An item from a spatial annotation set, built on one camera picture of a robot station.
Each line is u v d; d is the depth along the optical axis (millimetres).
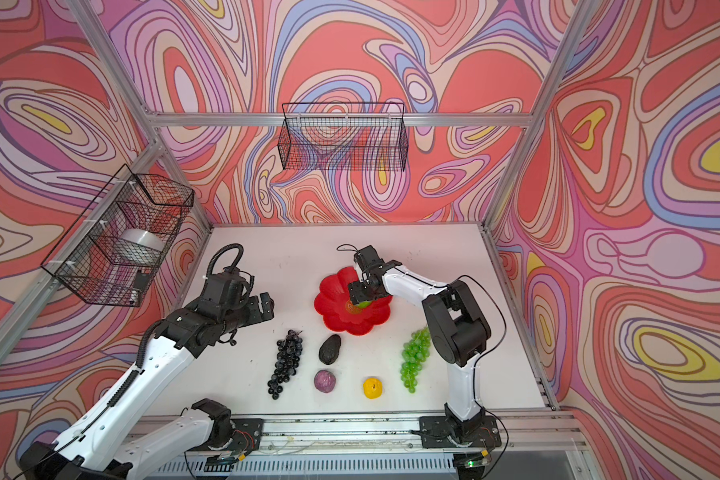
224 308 570
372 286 703
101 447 391
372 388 755
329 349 835
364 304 908
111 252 738
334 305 959
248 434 733
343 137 990
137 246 702
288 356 822
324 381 783
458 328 506
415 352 838
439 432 734
